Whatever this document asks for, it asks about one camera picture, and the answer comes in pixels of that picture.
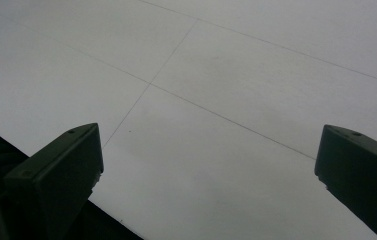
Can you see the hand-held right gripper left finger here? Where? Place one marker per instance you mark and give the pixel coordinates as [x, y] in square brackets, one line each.
[59, 176]

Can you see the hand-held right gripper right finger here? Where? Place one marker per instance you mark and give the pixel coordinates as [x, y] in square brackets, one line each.
[366, 180]

